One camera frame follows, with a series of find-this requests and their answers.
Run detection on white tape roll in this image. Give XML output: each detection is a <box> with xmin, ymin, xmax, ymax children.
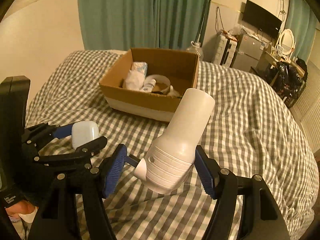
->
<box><xmin>144</xmin><ymin>74</ymin><xmax>174</xmax><ymax>96</ymax></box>

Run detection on silver fridge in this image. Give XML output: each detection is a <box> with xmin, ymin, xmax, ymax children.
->
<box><xmin>231</xmin><ymin>34</ymin><xmax>267</xmax><ymax>72</ymax></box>

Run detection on brown cardboard box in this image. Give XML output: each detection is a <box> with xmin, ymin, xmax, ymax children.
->
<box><xmin>99</xmin><ymin>47</ymin><xmax>200</xmax><ymax>123</ymax></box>

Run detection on wooden dressing table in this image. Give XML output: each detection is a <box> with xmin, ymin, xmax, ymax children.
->
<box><xmin>259</xmin><ymin>46</ymin><xmax>307</xmax><ymax>80</ymax></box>

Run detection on black bag on chair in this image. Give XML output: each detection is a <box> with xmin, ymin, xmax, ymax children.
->
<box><xmin>266</xmin><ymin>60</ymin><xmax>307</xmax><ymax>108</ymax></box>

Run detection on white louvred wardrobe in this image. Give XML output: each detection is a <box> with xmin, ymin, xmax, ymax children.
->
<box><xmin>290</xmin><ymin>27</ymin><xmax>320</xmax><ymax>153</ymax></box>

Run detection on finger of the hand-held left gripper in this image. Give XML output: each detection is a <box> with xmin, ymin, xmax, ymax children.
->
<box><xmin>24</xmin><ymin>122</ymin><xmax>74</xmax><ymax>150</ymax></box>
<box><xmin>32</xmin><ymin>136</ymin><xmax>108</xmax><ymax>167</ymax></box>

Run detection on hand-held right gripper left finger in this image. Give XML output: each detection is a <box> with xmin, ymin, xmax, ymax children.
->
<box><xmin>29</xmin><ymin>144</ymin><xmax>128</xmax><ymax>240</ymax></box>

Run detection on white plastic bag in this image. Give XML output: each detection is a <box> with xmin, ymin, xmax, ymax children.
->
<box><xmin>122</xmin><ymin>70</ymin><xmax>145</xmax><ymax>90</ymax></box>

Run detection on black wall television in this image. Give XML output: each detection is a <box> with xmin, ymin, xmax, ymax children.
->
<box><xmin>242</xmin><ymin>0</ymin><xmax>282</xmax><ymax>40</ymax></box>

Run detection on clear water bottle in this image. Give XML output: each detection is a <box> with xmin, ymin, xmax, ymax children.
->
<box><xmin>186</xmin><ymin>41</ymin><xmax>204</xmax><ymax>60</ymax></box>

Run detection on wall cables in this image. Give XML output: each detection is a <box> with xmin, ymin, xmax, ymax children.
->
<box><xmin>214</xmin><ymin>6</ymin><xmax>225</xmax><ymax>34</ymax></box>

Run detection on small white bottle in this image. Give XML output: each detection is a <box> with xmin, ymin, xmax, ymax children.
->
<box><xmin>141</xmin><ymin>79</ymin><xmax>157</xmax><ymax>92</ymax></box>

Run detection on white earbuds case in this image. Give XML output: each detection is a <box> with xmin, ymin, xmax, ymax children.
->
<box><xmin>71</xmin><ymin>121</ymin><xmax>100</xmax><ymax>150</ymax></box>

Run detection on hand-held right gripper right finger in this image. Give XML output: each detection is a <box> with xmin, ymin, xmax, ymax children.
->
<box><xmin>195</xmin><ymin>145</ymin><xmax>292</xmax><ymax>240</ymax></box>

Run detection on white oval mirror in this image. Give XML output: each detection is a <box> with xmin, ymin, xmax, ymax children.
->
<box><xmin>276</xmin><ymin>29</ymin><xmax>295</xmax><ymax>55</ymax></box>

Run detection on clear plastic bag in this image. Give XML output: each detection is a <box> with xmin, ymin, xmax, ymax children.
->
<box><xmin>230</xmin><ymin>26</ymin><xmax>244</xmax><ymax>37</ymax></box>

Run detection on checkered bed blanket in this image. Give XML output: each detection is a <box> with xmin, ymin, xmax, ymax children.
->
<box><xmin>25</xmin><ymin>50</ymin><xmax>316</xmax><ymax>240</ymax></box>

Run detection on green curtain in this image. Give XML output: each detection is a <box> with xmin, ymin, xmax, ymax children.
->
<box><xmin>285</xmin><ymin>0</ymin><xmax>318</xmax><ymax>58</ymax></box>
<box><xmin>76</xmin><ymin>0</ymin><xmax>160</xmax><ymax>50</ymax></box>
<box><xmin>155</xmin><ymin>0</ymin><xmax>214</xmax><ymax>49</ymax></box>

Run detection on white suitcase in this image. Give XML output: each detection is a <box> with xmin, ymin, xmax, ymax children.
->
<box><xmin>212</xmin><ymin>34</ymin><xmax>238</xmax><ymax>67</ymax></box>

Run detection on white cylindrical handheld device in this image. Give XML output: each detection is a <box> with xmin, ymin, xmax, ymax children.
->
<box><xmin>134</xmin><ymin>88</ymin><xmax>215</xmax><ymax>195</ymax></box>

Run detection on person's left forearm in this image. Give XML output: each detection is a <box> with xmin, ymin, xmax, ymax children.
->
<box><xmin>5</xmin><ymin>200</ymin><xmax>39</xmax><ymax>223</ymax></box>

